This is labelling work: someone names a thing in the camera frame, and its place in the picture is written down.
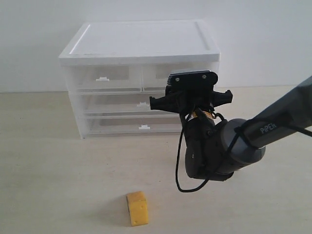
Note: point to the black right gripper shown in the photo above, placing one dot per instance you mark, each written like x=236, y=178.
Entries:
x=181, y=101

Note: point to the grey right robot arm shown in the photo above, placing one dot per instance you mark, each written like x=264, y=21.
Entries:
x=216, y=147

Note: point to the clear middle wide drawer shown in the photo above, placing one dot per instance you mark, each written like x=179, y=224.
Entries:
x=113, y=103

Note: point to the clear wide drawer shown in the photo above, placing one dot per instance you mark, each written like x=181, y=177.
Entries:
x=133, y=125
x=113, y=103

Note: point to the white plastic drawer cabinet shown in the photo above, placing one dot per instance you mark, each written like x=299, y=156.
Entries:
x=134, y=43

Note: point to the clear bottom wide drawer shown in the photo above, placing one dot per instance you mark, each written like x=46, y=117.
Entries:
x=133, y=125

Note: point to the yellow cheese wedge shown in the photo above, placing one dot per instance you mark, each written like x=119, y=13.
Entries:
x=138, y=209

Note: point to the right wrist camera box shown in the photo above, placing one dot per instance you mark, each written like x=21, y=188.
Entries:
x=191, y=80

